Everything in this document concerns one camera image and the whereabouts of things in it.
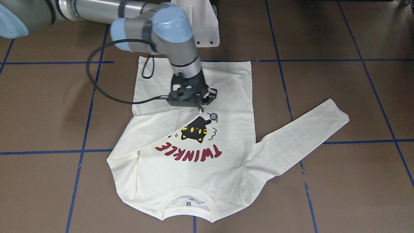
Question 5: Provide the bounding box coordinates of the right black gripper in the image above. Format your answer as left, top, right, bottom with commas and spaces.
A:
167, 72, 218, 113

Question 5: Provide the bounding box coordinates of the cream long-sleeve graphic shirt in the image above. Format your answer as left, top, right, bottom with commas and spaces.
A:
107, 61, 349, 222

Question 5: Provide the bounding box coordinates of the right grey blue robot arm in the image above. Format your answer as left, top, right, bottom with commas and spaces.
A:
0, 0, 219, 111

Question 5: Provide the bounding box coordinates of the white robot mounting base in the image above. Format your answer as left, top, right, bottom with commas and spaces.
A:
171, 0, 220, 48

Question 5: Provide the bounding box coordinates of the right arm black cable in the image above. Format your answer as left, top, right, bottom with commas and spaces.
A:
86, 39, 169, 105

